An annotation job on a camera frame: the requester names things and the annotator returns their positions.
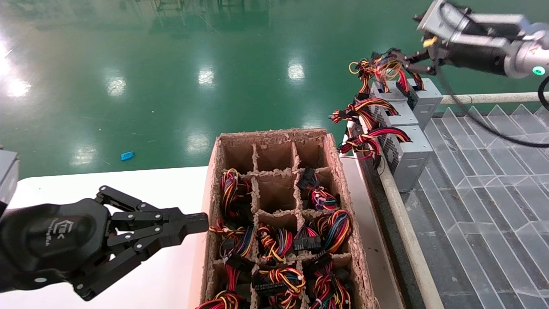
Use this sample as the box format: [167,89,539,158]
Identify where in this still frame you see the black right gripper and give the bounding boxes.
[403,36,509,77]

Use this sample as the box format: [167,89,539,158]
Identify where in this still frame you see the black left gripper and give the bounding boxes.
[0,185,210,301]

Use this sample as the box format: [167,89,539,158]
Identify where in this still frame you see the grey power supply with cables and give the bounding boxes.
[252,266,307,309]
[329,97,420,128]
[256,222,296,263]
[209,218,258,272]
[293,209,353,254]
[220,168,253,217]
[308,261,353,309]
[338,126,434,192]
[386,49,443,130]
[349,54,409,103]

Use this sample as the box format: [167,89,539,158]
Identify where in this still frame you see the torn cardboard divider box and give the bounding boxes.
[199,128,380,309]

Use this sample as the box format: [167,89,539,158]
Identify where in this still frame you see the clear acrylic divider tray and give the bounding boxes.
[401,104,549,309]

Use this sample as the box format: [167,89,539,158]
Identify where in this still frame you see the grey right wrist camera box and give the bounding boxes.
[416,0,531,48]

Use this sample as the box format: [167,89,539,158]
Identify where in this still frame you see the black hanging robot cable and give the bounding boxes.
[431,43,549,148]

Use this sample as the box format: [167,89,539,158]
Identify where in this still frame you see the power supply cables in box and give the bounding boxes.
[297,167,340,212]

